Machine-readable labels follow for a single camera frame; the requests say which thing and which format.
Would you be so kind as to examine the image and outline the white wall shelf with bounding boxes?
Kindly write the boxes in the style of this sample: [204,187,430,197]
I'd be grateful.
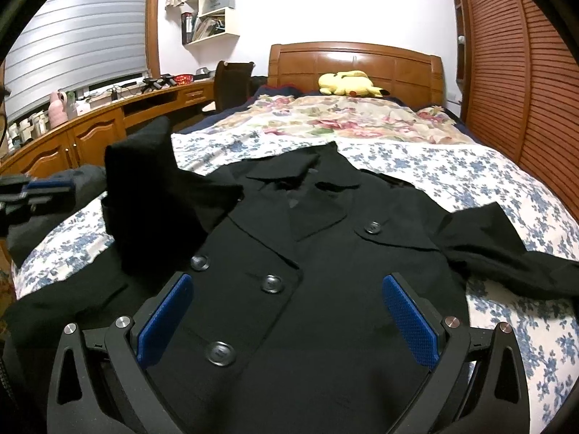
[181,0,242,46]

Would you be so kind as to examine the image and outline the wooden louvred wardrobe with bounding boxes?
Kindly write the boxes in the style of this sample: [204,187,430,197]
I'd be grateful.
[450,0,579,218]

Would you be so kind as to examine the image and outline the wooden headboard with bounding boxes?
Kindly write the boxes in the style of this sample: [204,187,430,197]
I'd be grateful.
[268,43,446,109]

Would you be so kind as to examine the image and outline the brown chair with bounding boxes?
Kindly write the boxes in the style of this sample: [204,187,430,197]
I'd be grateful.
[214,60,255,111]

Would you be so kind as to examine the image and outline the pink bottle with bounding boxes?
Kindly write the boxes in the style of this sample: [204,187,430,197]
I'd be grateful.
[47,90,68,127]

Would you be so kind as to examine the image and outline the row of small bottles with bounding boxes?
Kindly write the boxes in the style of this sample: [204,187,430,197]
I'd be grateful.
[7,113,50,150]

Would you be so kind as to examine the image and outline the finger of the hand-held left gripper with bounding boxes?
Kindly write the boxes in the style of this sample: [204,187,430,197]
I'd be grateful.
[26,179,76,216]

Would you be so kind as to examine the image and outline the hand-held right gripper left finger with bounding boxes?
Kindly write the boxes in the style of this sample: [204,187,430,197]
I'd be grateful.
[45,272,195,434]

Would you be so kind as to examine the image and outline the yellow plush toy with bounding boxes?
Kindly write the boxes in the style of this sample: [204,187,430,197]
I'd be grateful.
[318,71,390,98]

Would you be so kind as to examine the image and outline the wooden window frame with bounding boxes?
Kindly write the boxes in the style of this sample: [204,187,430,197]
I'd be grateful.
[145,0,162,77]

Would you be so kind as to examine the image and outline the blue floral bedsheet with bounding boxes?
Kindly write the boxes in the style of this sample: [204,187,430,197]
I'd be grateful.
[13,131,579,434]

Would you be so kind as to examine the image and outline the black coat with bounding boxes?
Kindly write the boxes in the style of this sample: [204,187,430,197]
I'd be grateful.
[4,115,579,434]

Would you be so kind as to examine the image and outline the grey window blind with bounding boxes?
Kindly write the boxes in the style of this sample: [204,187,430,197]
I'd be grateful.
[4,0,152,120]

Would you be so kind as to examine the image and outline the black desk devices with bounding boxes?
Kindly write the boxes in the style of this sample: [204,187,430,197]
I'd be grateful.
[142,75,175,93]

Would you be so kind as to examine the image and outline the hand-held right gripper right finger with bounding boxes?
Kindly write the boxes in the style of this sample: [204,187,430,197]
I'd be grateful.
[382,272,532,434]

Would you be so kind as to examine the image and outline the pink floral quilt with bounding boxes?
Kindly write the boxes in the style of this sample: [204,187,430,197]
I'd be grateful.
[199,93,476,154]

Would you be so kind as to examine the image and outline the wooden desk cabinet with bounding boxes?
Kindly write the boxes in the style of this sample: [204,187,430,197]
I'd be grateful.
[0,79,215,182]

